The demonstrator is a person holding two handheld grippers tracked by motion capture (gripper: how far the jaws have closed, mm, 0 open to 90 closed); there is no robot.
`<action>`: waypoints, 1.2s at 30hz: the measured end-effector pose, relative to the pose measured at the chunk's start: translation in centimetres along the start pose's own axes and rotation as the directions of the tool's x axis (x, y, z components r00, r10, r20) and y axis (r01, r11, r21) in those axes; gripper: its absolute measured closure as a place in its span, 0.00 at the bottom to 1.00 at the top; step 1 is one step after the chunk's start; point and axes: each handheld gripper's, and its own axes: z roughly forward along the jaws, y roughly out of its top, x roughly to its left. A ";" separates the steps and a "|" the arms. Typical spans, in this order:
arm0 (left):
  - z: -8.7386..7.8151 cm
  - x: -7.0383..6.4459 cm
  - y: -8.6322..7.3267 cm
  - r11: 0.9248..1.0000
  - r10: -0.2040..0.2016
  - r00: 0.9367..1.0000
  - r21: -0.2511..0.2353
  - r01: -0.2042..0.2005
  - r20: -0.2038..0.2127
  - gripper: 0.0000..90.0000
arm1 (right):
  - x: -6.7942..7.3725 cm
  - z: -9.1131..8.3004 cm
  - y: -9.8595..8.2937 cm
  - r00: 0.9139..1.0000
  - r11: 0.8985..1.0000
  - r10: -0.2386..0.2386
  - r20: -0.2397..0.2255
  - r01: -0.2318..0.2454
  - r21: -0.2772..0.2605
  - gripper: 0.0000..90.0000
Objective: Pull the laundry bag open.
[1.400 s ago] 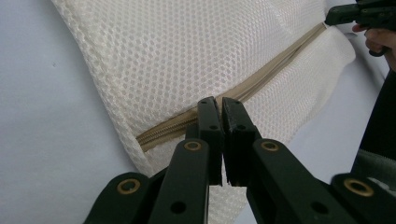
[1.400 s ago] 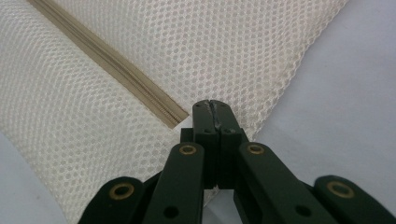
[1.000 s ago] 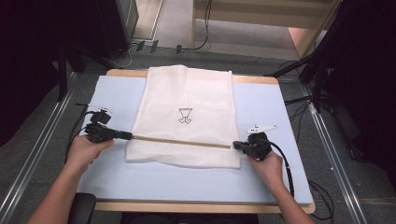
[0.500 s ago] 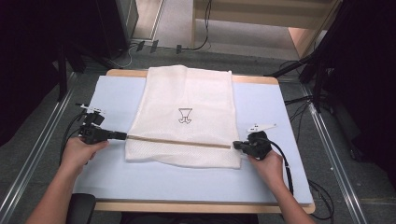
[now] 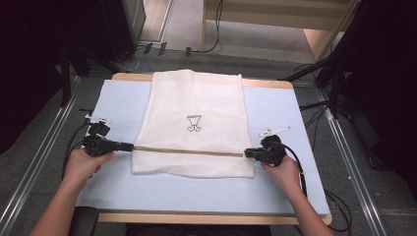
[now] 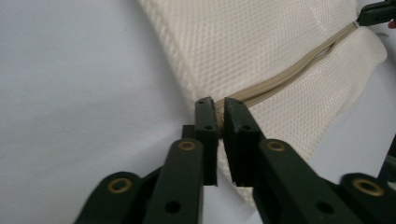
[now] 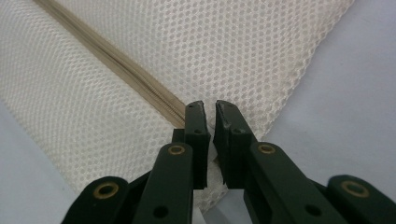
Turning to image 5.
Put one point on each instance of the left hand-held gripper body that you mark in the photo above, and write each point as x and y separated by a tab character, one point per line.
96	146

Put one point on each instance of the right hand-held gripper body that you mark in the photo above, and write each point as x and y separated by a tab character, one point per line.
274	150

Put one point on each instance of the white mesh laundry bag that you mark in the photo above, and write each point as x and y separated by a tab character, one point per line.
193	105

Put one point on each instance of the person's left hand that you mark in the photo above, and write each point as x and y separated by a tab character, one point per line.
80	167

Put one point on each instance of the person's right hand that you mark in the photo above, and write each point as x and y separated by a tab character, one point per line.
288	175

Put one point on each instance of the wooden table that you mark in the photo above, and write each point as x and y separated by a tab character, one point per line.
131	77

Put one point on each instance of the black metal stand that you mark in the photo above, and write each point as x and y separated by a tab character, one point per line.
65	78

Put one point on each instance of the light blue table mat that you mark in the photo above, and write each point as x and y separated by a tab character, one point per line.
183	195

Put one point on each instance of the person's dark clothing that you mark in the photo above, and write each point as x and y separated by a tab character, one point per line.
196	230

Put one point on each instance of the black curtain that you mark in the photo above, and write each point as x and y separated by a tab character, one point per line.
390	82
29	59

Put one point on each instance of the grey cabinet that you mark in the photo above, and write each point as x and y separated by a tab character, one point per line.
131	23

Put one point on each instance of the light wooden shelf unit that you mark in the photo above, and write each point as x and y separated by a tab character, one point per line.
278	16

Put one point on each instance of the metal floor rail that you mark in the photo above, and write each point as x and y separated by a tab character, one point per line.
352	167
39	154

